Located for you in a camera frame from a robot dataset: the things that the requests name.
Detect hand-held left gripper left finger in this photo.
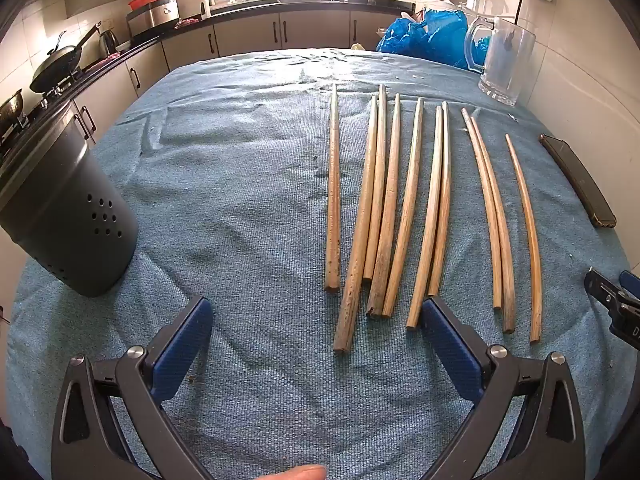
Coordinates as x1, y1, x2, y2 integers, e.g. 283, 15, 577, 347
51, 296, 215, 480

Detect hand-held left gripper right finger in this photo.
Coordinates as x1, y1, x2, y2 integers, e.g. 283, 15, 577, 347
421, 296, 586, 480

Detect row of wooden chopsticks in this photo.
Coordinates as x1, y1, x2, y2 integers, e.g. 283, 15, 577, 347
324, 83, 543, 353

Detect dark grey perforated utensil holder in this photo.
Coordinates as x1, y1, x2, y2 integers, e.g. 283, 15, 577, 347
0, 101, 139, 299

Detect person's left hand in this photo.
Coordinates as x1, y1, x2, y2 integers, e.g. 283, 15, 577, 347
278, 464, 328, 480

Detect blue towel cloth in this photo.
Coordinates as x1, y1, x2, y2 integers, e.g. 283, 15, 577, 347
5, 47, 636, 480

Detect clear glass mug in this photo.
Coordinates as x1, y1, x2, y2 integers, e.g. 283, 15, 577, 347
464, 16, 537, 107

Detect gas stove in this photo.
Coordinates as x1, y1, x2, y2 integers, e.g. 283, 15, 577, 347
20, 71, 88, 113

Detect brass cooking pot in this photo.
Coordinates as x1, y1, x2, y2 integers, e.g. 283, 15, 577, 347
0, 88, 25, 131

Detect black wok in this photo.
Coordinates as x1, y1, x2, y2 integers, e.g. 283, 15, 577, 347
29, 21, 103, 94

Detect black kitchen countertop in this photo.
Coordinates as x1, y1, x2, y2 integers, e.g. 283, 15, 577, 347
0, 0, 417, 161

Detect blue plastic bag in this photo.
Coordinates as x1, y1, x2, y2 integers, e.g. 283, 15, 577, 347
376, 8, 493, 70

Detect steel kettle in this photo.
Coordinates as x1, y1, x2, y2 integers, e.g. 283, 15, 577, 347
97, 29, 120, 57

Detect beige lower kitchen cabinets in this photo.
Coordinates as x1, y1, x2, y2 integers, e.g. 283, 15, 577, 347
67, 7, 417, 147

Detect steel rice cooker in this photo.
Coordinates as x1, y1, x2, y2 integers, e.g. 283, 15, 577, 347
125, 0, 181, 37

